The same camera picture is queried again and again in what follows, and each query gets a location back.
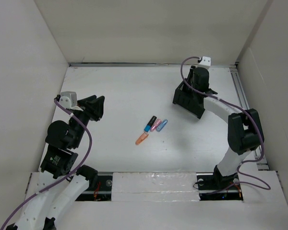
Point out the aluminium rail right side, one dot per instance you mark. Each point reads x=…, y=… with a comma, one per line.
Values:
x=262, y=165

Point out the orange translucent marker cap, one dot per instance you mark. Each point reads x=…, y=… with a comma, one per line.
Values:
x=142, y=137

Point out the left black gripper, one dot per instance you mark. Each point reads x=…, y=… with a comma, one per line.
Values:
x=95, y=111

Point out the white foam block front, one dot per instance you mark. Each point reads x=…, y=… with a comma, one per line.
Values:
x=154, y=187

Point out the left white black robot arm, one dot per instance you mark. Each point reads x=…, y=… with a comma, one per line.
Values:
x=60, y=183

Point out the blue translucent marker cap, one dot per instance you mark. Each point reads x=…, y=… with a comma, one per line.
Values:
x=161, y=125

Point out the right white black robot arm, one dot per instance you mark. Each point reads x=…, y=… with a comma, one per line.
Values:
x=244, y=130

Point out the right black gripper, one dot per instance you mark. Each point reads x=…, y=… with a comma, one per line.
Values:
x=191, y=74

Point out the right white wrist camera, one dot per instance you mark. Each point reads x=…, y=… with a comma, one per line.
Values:
x=204, y=62

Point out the pink translucent marker cap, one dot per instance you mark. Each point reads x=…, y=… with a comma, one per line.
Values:
x=155, y=125

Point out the black two-slot organizer box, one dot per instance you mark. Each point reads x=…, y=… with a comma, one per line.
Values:
x=185, y=97

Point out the blue cap black highlighter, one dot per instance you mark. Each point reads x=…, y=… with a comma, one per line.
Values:
x=150, y=123

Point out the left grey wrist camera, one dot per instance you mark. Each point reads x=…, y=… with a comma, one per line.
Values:
x=68, y=100

